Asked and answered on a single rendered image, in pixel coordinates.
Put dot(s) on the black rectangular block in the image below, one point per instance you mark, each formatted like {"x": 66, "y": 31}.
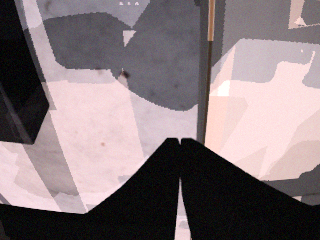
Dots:
{"x": 23, "y": 103}

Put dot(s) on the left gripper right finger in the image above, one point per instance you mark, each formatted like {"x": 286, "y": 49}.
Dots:
{"x": 223, "y": 202}

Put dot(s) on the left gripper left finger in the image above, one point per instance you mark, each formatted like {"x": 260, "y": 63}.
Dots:
{"x": 149, "y": 194}

